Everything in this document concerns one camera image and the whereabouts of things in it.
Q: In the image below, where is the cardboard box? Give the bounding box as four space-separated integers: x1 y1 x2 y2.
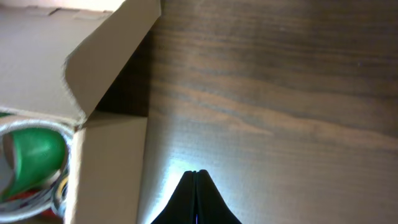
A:
1 0 161 223

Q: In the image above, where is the white tape roll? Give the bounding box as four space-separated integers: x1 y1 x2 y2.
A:
1 115 76 223

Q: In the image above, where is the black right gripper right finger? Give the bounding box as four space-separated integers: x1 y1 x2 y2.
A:
196 170 241 224

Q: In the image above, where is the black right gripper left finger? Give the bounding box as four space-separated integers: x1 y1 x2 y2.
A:
152 171 197 224

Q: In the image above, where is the green tape roll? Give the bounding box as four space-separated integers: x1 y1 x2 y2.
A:
1 113 73 202

